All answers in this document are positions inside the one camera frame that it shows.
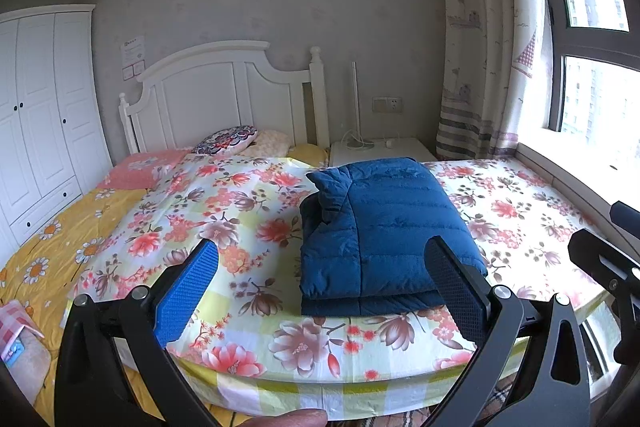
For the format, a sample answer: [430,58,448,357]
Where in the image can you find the yellow pillow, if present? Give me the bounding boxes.
[289,144,332,168]

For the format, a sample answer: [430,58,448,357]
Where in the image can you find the pink checked pouch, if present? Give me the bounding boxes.
[0,299,52,404]

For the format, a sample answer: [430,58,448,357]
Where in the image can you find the white wardrobe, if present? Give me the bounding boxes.
[0,4,114,253]

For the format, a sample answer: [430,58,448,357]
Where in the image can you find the white window sill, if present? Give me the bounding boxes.
[515,141,640,220]

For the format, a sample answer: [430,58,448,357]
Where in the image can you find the patterned purple pillow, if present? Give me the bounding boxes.
[192,125,260,156]

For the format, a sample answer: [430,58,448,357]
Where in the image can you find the plaid quilted mat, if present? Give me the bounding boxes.
[385,372,593,427]

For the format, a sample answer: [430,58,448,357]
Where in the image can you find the pink checked pillow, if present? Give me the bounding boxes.
[110,149,194,190]

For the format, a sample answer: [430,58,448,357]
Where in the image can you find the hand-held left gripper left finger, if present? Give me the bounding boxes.
[53,237,221,427]

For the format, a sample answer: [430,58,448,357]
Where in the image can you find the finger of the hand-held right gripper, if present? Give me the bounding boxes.
[609,201,640,229]
[568,228,640,308]

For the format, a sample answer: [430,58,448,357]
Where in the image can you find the white nightstand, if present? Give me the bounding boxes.
[328,137,437,168]

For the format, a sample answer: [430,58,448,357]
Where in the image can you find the dark framed window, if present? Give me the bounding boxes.
[530,0,640,168]

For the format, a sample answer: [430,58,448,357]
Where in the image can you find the peach pillow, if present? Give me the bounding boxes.
[250,129,292,156]

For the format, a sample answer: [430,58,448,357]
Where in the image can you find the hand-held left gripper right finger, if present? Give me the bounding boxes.
[423,235,591,427]

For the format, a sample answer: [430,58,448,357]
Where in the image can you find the white bed headboard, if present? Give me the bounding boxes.
[118,42,330,155]

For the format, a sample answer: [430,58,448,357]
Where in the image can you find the white pole lamp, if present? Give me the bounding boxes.
[342,62,377,148]

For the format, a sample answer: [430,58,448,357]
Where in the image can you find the blue quilted jacket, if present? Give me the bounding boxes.
[299,157,490,319]

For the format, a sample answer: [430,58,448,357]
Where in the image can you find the yellow daisy bedsheet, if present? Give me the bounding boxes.
[0,187,161,427]

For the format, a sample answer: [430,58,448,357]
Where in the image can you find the wall paper notices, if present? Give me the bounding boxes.
[121,36,147,80]

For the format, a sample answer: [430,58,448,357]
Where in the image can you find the sailboat print curtain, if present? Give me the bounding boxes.
[434,0,557,161]

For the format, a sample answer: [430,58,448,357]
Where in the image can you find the wall socket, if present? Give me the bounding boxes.
[372,96,403,114]

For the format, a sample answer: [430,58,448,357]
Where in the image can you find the floral quilt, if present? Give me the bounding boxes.
[65,152,615,419]

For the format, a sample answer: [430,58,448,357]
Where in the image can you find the person's left hand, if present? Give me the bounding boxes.
[244,409,329,427]

